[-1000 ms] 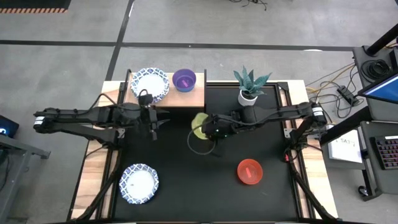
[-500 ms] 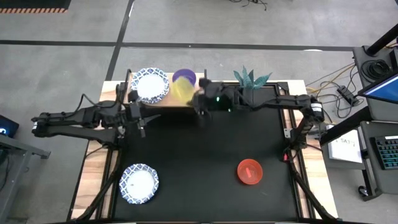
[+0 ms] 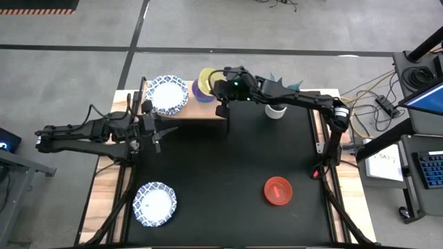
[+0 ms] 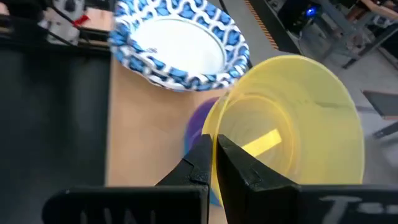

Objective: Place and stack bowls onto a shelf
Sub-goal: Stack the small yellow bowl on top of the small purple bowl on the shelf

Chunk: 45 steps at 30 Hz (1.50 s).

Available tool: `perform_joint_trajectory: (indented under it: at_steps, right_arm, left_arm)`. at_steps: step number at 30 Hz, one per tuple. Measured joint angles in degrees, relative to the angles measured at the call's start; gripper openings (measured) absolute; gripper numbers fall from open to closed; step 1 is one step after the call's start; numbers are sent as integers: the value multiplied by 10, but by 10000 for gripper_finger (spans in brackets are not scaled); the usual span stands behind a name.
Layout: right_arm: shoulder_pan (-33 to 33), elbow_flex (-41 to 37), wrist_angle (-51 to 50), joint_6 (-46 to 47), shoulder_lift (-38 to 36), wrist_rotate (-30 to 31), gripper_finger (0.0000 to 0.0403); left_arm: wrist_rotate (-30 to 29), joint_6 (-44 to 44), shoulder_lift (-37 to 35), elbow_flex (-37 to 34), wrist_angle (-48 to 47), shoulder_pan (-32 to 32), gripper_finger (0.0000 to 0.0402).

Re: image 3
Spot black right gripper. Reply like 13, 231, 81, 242
211, 66, 260, 120

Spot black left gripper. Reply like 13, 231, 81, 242
132, 100, 179, 154

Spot purple plastic bowl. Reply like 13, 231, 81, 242
191, 78, 217, 104

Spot yellow plastic bowl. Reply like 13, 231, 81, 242
197, 67, 226, 96

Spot blue patterned paper bowl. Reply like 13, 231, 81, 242
145, 75, 190, 117
132, 181, 178, 228

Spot orange plastic bowl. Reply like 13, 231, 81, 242
264, 176, 293, 206

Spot white round plant pot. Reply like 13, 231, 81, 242
264, 102, 288, 120

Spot black table mat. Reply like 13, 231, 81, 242
124, 100, 332, 247

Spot green snake plant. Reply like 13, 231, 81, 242
268, 71, 304, 92

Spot black laptop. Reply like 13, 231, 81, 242
0, 127, 22, 154

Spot grey side desk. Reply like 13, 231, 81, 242
0, 148, 57, 245

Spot black power strip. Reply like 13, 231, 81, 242
375, 95, 399, 118

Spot black stand pole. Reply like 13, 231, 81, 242
355, 118, 416, 163

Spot white paper sheet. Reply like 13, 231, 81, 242
364, 147, 405, 183

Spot black mat with hazard stripe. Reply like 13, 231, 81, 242
0, 0, 80, 16

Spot blue screen monitor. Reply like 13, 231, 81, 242
397, 81, 443, 117

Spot black keyboard with blue keys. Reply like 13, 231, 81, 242
413, 150, 443, 190

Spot grey equipment cart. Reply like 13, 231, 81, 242
392, 50, 443, 224

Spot wooden shelf with black frame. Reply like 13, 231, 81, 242
132, 76, 232, 135

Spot black metal frame strut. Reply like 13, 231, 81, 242
320, 172, 377, 247
81, 162, 136, 247

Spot black floor cable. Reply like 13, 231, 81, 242
255, 0, 299, 12

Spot yellow cable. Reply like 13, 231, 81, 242
341, 70, 396, 104

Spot coiled black cable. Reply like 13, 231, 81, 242
402, 65, 434, 90

